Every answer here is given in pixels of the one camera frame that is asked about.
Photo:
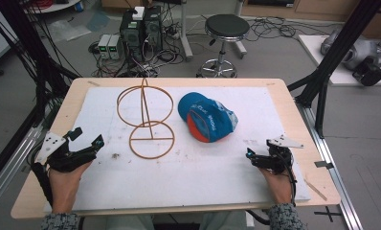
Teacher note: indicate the black metal frame post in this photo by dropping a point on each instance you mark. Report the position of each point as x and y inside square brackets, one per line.
[335, 54]

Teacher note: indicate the black tape piece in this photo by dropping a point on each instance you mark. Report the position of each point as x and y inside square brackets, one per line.
[323, 164]

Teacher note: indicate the person's right hand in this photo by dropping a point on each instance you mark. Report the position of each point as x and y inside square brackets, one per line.
[278, 185]

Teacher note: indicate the grey robot shell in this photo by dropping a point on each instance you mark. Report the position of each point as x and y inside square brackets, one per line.
[354, 51]

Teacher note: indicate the white box on tower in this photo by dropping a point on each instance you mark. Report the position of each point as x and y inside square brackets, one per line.
[138, 12]

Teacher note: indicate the black tape cross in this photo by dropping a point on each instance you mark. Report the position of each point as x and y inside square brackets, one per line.
[328, 213]

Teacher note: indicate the black device on platform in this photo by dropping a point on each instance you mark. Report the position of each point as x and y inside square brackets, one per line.
[369, 73]

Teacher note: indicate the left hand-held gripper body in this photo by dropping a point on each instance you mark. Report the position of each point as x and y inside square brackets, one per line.
[51, 145]

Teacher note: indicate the person's left hand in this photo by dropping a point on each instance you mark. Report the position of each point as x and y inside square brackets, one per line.
[64, 185]

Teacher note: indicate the thin wooden stick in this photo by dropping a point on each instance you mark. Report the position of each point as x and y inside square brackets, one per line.
[316, 190]

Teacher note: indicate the black round stool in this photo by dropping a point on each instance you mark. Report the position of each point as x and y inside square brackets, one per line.
[225, 28]

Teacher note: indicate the white table mat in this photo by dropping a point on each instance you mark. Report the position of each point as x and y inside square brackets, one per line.
[191, 179]

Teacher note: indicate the white desk leg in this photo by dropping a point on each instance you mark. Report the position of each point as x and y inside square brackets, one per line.
[186, 35]

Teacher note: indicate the blue and orange cap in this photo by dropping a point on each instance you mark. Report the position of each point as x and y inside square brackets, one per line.
[207, 116]

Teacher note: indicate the grey power supply unit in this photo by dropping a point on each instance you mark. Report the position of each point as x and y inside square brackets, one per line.
[114, 47]
[103, 46]

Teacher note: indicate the slim black computer tower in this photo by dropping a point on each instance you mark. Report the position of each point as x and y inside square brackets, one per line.
[152, 28]

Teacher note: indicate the aluminium rail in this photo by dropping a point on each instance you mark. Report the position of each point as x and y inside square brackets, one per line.
[10, 166]
[332, 166]

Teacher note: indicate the large black computer tower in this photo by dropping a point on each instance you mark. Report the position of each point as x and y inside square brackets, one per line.
[132, 33]

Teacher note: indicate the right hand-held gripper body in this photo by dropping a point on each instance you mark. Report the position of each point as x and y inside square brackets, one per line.
[279, 156]

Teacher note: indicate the clear plastic sheet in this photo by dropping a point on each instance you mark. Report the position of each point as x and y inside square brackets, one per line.
[69, 30]

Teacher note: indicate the white floor platform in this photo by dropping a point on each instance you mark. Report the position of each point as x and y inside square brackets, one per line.
[338, 73]

